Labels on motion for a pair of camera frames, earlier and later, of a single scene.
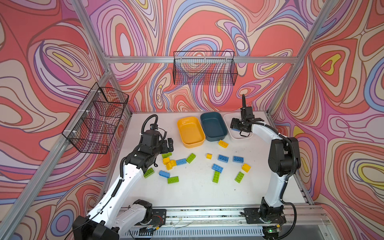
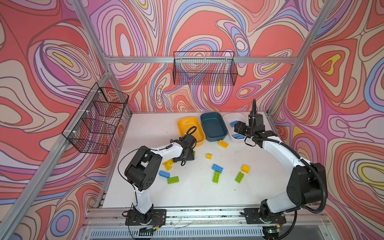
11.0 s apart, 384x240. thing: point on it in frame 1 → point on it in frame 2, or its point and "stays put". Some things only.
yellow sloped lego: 223,144 stays put
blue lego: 217,168 stays put
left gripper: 165,149 → 191,156
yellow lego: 246,167 stays put
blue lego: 164,174 stays put
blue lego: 223,158 → 238,136
